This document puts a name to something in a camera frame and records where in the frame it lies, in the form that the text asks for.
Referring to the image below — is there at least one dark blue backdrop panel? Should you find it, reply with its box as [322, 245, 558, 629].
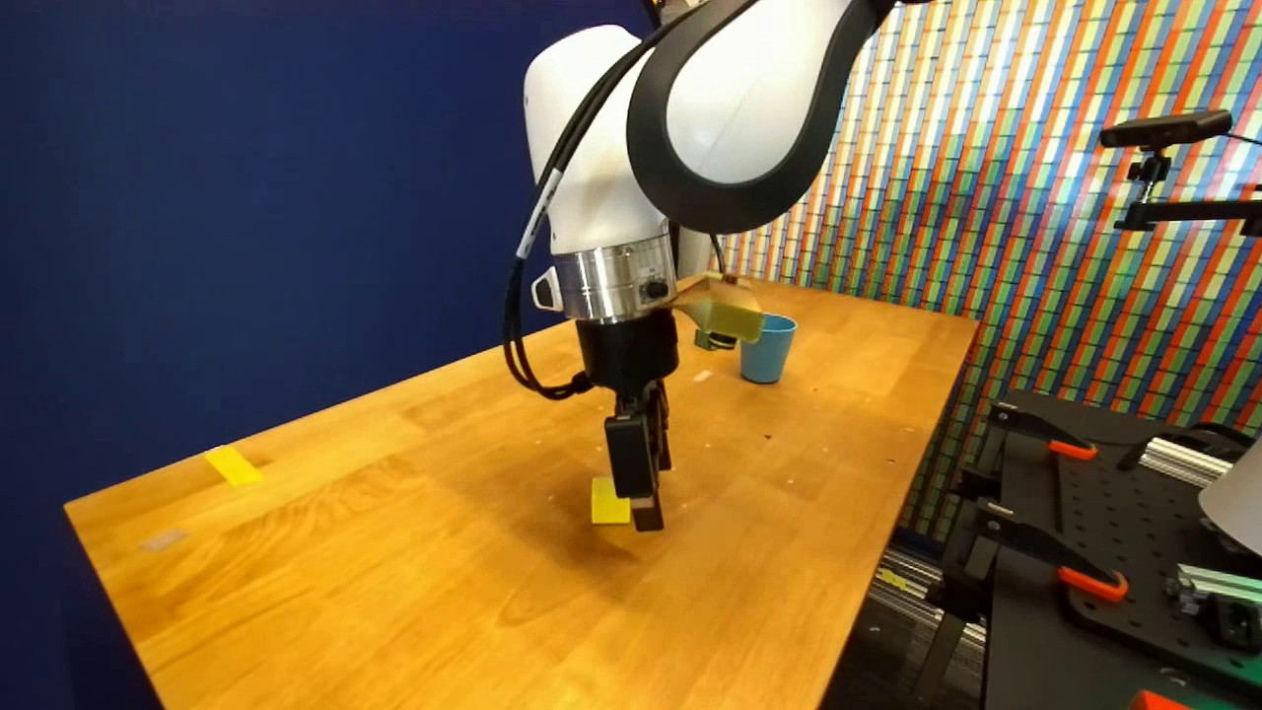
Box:
[0, 0, 662, 710]

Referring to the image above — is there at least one black clamp orange handle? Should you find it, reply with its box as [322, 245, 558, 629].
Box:
[938, 495, 1136, 623]
[980, 400, 1105, 468]

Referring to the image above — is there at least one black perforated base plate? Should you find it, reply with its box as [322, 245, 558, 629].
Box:
[980, 391, 1262, 710]

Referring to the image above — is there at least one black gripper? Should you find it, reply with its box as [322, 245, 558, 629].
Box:
[572, 313, 683, 535]

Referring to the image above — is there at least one silver aluminium rail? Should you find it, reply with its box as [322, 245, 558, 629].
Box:
[1136, 433, 1237, 495]

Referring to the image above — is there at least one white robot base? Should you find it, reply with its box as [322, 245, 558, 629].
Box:
[1193, 433, 1262, 562]

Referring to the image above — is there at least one yellow tape strip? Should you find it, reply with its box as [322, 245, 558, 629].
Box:
[202, 447, 268, 495]

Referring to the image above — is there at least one yellow wooden block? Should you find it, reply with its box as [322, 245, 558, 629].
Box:
[586, 472, 637, 534]

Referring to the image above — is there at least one black stereo camera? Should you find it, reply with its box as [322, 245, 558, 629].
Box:
[1095, 105, 1237, 149]

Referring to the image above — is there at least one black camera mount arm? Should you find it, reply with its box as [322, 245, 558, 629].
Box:
[1113, 147, 1262, 242]

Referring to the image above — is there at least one blue plastic cup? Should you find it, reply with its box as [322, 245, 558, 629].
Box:
[737, 313, 802, 391]

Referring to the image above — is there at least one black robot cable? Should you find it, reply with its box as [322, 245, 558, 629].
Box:
[495, 0, 760, 403]

